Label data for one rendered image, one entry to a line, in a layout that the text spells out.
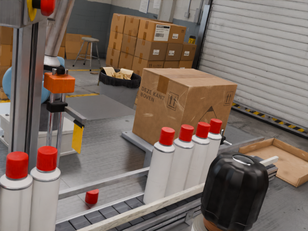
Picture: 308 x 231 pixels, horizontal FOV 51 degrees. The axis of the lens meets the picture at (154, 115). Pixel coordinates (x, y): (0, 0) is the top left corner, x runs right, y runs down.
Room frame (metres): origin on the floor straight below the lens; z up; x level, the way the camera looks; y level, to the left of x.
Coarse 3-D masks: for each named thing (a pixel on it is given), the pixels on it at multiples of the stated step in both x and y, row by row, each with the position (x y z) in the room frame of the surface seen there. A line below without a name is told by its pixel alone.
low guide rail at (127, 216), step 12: (276, 156) 1.10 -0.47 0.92; (180, 192) 0.73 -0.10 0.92; (192, 192) 0.75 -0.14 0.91; (156, 204) 0.66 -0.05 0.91; (168, 204) 0.69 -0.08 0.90; (120, 216) 0.58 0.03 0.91; (132, 216) 0.60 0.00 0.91; (84, 228) 0.52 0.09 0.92; (96, 228) 0.54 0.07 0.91; (108, 228) 0.56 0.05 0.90
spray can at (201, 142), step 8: (200, 128) 0.79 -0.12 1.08; (208, 128) 0.79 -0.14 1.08; (192, 136) 0.80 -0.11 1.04; (200, 136) 0.79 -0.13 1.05; (200, 144) 0.78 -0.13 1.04; (208, 144) 0.79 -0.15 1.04; (192, 152) 0.78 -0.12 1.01; (200, 152) 0.78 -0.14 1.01; (192, 160) 0.78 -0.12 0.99; (200, 160) 0.78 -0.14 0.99; (192, 168) 0.78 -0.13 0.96; (200, 168) 0.78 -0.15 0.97; (192, 176) 0.78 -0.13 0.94; (200, 176) 0.79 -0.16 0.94; (184, 184) 0.78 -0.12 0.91; (192, 184) 0.78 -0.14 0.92
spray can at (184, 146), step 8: (184, 128) 0.74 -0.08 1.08; (192, 128) 0.75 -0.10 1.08; (184, 136) 0.74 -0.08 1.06; (176, 144) 0.74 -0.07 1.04; (184, 144) 0.73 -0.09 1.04; (192, 144) 0.75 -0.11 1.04; (176, 152) 0.73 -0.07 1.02; (184, 152) 0.73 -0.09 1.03; (176, 160) 0.73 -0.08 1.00; (184, 160) 0.73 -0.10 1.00; (176, 168) 0.73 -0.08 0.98; (184, 168) 0.73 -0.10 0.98; (176, 176) 0.73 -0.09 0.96; (184, 176) 0.74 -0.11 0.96; (168, 184) 0.74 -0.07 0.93; (176, 184) 0.73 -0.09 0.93; (168, 192) 0.73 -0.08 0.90; (176, 192) 0.73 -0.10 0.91
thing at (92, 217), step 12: (120, 204) 0.68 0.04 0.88; (132, 204) 0.69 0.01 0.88; (180, 204) 0.73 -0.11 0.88; (84, 216) 0.61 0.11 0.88; (96, 216) 0.61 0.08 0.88; (108, 216) 0.62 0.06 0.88; (144, 216) 0.65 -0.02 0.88; (60, 228) 0.55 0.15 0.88; (72, 228) 0.56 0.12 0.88; (120, 228) 0.59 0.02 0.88
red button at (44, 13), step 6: (36, 0) 0.47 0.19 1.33; (42, 0) 0.47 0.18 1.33; (48, 0) 0.47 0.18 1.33; (54, 0) 0.48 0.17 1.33; (36, 6) 0.48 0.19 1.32; (42, 6) 0.47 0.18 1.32; (48, 6) 0.47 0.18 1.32; (54, 6) 0.49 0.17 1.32; (42, 12) 0.47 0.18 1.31; (48, 12) 0.47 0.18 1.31
